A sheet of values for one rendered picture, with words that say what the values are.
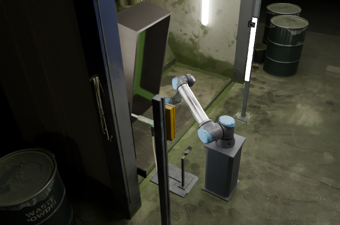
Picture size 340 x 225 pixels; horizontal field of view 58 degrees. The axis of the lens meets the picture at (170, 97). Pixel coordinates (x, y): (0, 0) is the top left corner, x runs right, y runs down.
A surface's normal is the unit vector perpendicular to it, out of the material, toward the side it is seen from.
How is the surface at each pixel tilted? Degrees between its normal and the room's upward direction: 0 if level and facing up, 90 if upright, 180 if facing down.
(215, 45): 90
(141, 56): 90
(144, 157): 0
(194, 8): 90
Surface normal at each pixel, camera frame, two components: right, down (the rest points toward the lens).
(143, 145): -0.03, -0.83
